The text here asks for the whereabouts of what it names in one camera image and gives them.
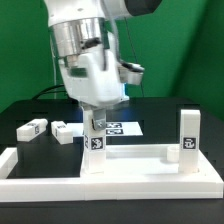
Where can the white U-shaped frame fence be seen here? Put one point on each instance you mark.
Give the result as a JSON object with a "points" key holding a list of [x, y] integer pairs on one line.
{"points": [[78, 188]]}

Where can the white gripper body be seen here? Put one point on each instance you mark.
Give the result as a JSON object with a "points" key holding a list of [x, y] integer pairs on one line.
{"points": [[88, 83]]}

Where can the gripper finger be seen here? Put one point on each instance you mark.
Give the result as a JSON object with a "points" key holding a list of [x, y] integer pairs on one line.
{"points": [[99, 119]]}

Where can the marker tag sheet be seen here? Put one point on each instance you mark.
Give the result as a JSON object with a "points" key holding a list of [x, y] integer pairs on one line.
{"points": [[112, 129]]}

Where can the white desk top tray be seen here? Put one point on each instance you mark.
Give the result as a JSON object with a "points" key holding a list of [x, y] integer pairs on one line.
{"points": [[149, 162]]}

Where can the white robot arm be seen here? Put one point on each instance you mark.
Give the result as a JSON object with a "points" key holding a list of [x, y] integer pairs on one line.
{"points": [[85, 43]]}

